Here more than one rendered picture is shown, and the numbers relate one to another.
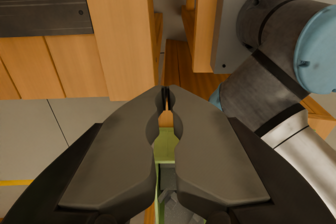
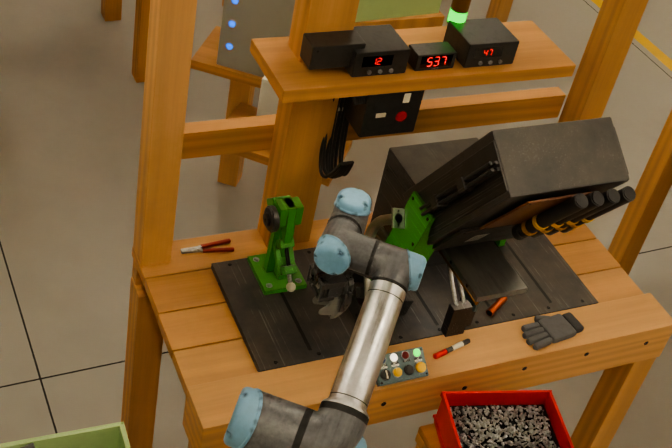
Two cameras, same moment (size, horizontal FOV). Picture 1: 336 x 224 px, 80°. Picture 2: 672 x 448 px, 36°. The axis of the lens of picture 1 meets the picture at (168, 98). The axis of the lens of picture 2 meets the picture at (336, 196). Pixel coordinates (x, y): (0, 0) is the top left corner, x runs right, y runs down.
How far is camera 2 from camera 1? 2.34 m
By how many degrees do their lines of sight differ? 71
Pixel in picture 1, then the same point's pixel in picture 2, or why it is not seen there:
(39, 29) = (250, 334)
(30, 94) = (168, 321)
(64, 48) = (233, 352)
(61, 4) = (276, 350)
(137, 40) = not seen: hidden behind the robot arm
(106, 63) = (233, 381)
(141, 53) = not seen: hidden behind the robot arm
